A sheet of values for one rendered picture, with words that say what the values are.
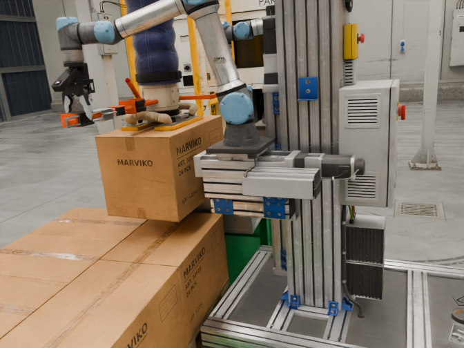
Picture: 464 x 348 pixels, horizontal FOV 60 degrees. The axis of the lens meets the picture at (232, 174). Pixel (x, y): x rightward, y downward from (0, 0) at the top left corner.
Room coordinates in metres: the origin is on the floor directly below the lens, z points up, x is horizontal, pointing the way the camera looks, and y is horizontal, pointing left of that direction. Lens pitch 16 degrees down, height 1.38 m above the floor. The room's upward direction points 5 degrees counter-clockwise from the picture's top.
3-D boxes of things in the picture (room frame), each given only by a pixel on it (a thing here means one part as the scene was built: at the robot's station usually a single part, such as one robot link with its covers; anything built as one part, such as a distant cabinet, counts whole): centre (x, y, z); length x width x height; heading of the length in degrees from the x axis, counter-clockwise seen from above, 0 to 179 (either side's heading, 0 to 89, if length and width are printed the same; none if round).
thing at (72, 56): (1.54, 0.55, 1.43); 0.08 x 0.08 x 0.05
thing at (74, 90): (1.55, 0.54, 1.34); 0.09 x 0.08 x 0.12; 158
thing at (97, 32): (1.55, 0.44, 1.50); 0.11 x 0.11 x 0.08; 85
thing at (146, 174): (2.07, 0.33, 0.87); 0.60 x 0.40 x 0.40; 157
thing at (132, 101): (1.85, 0.42, 1.20); 0.10 x 0.08 x 0.06; 67
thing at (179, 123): (2.04, 0.24, 1.10); 0.34 x 0.10 x 0.05; 157
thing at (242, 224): (2.24, 0.24, 0.48); 0.70 x 0.03 x 0.15; 71
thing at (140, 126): (2.11, 0.41, 1.10); 0.34 x 0.10 x 0.05; 157
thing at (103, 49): (3.24, 0.86, 1.62); 0.20 x 0.05 x 0.30; 161
